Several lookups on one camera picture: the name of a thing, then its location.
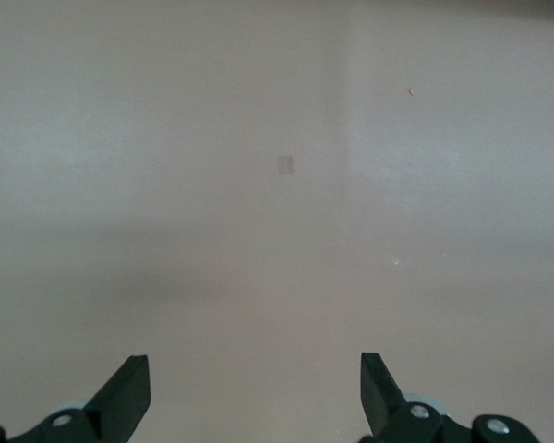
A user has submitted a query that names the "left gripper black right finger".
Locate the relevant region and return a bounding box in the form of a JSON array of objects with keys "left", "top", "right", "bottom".
[{"left": 359, "top": 352, "right": 450, "bottom": 443}]

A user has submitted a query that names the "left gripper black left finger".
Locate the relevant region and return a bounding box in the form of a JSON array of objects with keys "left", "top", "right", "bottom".
[{"left": 8, "top": 353, "right": 152, "bottom": 443}]

